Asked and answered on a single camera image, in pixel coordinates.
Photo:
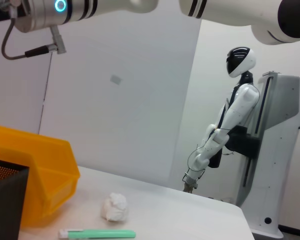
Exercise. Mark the green pen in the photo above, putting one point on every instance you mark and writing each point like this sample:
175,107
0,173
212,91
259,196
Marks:
102,234

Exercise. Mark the black mesh pen holder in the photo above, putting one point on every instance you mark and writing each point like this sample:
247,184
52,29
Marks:
10,212

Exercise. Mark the yellow plastic bin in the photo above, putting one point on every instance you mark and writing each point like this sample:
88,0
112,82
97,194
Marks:
52,160

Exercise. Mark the white humanoid robot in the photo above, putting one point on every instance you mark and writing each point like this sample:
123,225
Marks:
240,105

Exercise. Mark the grey robot stand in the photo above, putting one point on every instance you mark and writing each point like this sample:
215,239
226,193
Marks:
282,150

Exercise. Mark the grey wall sticker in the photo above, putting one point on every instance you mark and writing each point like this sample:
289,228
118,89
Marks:
116,80

